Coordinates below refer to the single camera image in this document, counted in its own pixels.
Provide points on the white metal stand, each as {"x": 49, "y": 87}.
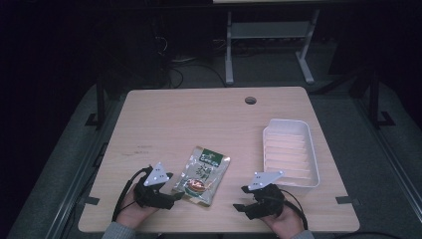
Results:
{"x": 270, "y": 30}

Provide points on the white plastic tray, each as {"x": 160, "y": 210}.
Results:
{"x": 290, "y": 149}

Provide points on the grey tape strip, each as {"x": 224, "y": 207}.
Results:
{"x": 91, "y": 200}
{"x": 346, "y": 200}

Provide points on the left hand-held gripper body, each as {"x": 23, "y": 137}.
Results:
{"x": 151, "y": 195}

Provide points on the black metal stand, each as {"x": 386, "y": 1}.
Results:
{"x": 376, "y": 99}
{"x": 99, "y": 106}

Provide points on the person's left hand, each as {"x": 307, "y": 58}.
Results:
{"x": 132, "y": 214}

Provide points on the green and silver food packet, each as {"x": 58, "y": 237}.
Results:
{"x": 201, "y": 177}

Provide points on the person's right hand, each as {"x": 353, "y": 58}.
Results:
{"x": 286, "y": 223}

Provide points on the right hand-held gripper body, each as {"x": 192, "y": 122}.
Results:
{"x": 268, "y": 202}

